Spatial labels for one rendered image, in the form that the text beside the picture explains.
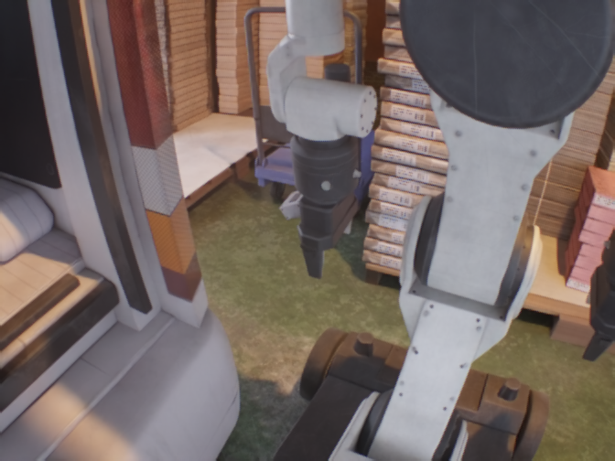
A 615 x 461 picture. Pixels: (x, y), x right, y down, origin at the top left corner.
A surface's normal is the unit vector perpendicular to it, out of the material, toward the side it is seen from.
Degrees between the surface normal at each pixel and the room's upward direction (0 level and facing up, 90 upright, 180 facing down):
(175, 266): 90
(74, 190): 90
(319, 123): 101
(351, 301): 0
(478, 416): 45
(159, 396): 22
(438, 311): 60
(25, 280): 0
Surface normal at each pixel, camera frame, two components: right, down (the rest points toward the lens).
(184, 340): 0.02, -0.84
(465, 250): -0.46, 0.40
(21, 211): 0.60, -0.50
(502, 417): -0.32, -0.27
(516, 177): -0.46, 0.61
